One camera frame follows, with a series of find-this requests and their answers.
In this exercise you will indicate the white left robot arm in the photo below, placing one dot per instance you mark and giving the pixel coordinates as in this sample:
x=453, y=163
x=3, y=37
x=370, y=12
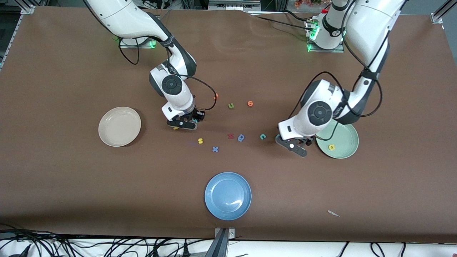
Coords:
x=371, y=21

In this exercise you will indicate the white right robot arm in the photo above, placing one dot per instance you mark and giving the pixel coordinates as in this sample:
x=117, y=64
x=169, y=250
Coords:
x=121, y=18

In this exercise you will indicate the light green round plate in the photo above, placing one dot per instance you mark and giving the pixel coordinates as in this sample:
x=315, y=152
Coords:
x=342, y=142

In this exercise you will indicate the blue foam letter a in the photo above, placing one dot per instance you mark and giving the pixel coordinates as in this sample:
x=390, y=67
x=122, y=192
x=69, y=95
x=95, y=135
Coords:
x=243, y=136

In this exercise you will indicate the beige round plate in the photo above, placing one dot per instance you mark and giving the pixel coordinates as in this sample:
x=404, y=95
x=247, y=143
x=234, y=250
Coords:
x=119, y=126

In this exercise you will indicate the white paper scrap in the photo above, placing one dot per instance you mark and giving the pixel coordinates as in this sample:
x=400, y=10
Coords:
x=334, y=213

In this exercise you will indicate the blue round plate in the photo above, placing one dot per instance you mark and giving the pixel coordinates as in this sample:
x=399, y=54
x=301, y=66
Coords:
x=228, y=196

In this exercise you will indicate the grey metal box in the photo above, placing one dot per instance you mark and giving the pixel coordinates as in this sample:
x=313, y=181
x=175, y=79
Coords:
x=234, y=5

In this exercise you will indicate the brown table cover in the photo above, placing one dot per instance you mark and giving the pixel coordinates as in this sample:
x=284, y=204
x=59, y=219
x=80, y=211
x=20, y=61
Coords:
x=71, y=178

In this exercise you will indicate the silver metal bracket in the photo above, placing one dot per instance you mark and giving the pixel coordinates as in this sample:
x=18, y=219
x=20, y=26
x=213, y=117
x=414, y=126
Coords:
x=231, y=232

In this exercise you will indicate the grey camera pole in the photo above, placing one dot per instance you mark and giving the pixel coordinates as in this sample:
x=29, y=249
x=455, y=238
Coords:
x=218, y=246

